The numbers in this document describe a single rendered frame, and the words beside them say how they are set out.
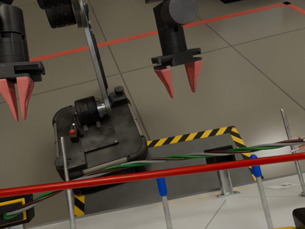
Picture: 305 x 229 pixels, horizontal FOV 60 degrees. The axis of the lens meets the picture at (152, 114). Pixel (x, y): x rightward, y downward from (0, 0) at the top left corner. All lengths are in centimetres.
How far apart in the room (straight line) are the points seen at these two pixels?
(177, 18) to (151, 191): 129
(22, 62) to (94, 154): 113
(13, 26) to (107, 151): 114
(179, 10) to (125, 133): 121
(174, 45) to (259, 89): 187
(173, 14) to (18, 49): 28
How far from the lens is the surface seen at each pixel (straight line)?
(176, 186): 168
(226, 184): 60
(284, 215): 40
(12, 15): 55
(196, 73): 61
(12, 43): 54
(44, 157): 202
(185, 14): 53
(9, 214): 33
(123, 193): 168
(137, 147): 156
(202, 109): 213
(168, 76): 58
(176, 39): 59
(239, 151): 31
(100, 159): 155
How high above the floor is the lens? 144
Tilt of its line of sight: 44 degrees down
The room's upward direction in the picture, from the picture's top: 5 degrees counter-clockwise
